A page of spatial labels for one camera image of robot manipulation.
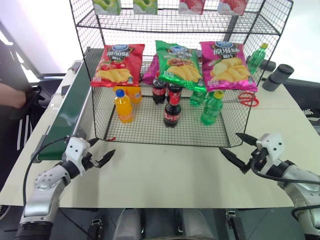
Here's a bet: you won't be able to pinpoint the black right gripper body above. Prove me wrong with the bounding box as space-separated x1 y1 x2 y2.
246 147 270 174

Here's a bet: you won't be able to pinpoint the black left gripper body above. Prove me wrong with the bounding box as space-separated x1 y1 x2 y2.
81 151 102 172

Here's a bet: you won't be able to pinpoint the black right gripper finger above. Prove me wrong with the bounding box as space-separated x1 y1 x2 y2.
218 147 251 174
235 132 258 147

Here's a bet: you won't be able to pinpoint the green conveyor belt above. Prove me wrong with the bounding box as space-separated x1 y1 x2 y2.
30 46 94 164

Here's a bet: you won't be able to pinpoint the grey remote control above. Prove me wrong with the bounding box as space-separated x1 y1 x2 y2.
67 59 83 74

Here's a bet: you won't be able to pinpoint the orange soda bottle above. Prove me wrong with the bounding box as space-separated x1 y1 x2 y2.
112 84 143 105
114 89 134 125

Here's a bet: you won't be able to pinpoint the green soda bottle yellow cap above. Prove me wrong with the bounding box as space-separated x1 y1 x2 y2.
246 42 270 75
189 88 208 108
199 90 224 126

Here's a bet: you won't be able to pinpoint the black table clamp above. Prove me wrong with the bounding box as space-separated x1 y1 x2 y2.
224 209 238 229
88 217 105 238

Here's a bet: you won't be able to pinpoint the dark shoe with white laces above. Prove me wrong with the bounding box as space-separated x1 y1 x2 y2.
298 107 320 137

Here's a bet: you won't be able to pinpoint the dark grey cylinder roll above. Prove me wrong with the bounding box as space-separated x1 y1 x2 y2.
261 63 295 92

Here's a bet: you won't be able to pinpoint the grey rounded robot leg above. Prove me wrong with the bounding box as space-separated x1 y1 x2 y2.
179 208 216 240
113 208 145 240

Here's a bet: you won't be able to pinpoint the magenta potato chips bag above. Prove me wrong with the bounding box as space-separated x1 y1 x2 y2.
199 41 258 93

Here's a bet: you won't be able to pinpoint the cola bottle red cap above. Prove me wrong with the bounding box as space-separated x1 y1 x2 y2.
163 96 182 128
166 83 184 101
151 71 168 105

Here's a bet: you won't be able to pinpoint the black cylinder roll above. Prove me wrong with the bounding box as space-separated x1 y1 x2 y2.
259 59 277 72

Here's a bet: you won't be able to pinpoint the person black striped trousers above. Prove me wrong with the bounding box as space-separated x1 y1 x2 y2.
0 39 52 191

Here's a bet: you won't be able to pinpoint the red potato chips bag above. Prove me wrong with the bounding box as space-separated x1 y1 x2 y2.
90 43 146 88

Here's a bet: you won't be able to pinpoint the purple snack bag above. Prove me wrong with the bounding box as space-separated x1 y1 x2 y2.
141 54 161 86

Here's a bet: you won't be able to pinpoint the black and white shoe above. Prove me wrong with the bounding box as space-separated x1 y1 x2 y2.
0 204 11 221

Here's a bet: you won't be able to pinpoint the green potato chips bag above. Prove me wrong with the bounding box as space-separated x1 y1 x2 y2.
154 39 208 93

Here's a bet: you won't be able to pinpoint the red juice carton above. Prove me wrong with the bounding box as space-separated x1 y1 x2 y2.
216 0 249 16
178 0 206 15

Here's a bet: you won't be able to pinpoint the green juice carton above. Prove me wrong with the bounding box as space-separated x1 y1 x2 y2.
92 0 122 15
132 0 159 15

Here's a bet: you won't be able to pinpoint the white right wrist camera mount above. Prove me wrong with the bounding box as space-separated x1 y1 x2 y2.
254 133 285 168

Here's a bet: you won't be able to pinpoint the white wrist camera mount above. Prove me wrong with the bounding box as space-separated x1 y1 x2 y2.
254 133 285 168
65 136 91 176

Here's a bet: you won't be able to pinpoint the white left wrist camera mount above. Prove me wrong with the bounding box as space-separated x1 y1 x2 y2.
65 136 91 176

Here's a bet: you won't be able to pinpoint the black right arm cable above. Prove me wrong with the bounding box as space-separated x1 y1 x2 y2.
250 156 320 223

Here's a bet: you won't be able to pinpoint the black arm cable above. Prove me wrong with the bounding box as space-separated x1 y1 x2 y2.
22 136 72 208
250 156 320 223

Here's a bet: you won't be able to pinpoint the red handled scissors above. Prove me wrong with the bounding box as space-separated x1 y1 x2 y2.
222 91 260 108

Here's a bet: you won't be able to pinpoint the black wire mesh shelf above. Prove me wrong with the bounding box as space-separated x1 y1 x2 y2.
68 0 294 148

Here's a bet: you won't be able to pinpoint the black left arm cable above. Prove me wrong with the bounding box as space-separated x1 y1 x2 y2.
22 136 72 208

